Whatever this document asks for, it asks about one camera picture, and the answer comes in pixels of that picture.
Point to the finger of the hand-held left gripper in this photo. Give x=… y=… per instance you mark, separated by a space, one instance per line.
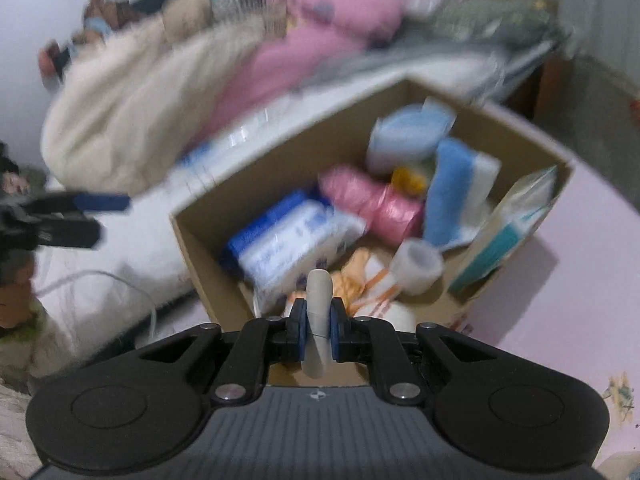
x=70 y=235
x=102 y=203

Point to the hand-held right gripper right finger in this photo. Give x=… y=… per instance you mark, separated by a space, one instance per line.
x=334 y=331

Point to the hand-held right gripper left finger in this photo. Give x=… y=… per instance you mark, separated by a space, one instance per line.
x=300 y=331

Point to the orange and white cloth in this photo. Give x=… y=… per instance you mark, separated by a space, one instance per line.
x=367 y=280

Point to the white ball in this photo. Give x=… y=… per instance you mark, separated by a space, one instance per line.
x=402 y=317

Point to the blue and white tissue pack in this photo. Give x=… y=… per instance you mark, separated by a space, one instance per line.
x=295 y=245

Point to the pink plastic bag roll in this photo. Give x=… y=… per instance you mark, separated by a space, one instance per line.
x=375 y=205

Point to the brown cardboard box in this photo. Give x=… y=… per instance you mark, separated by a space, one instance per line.
x=300 y=167

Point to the blue and white towel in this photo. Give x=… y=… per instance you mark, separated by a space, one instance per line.
x=450 y=200

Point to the clear cotton swab packet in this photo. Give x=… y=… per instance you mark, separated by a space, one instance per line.
x=500 y=240

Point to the bag of blue face masks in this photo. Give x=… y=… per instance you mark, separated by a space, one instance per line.
x=405 y=135

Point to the cream blanket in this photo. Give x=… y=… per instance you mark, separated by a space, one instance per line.
x=125 y=110

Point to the brown plush toy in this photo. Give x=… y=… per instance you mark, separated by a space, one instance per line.
x=107 y=17

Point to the cream plush toy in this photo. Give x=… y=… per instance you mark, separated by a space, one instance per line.
x=187 y=10

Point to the grey bed sheet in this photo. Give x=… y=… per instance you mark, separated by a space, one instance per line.
x=400 y=60

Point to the pink quilt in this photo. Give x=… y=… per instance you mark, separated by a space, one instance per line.
x=330 y=25

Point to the grey floral blanket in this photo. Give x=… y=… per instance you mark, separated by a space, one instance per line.
x=495 y=20

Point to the wooden bed frame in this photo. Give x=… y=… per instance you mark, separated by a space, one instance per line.
x=545 y=85

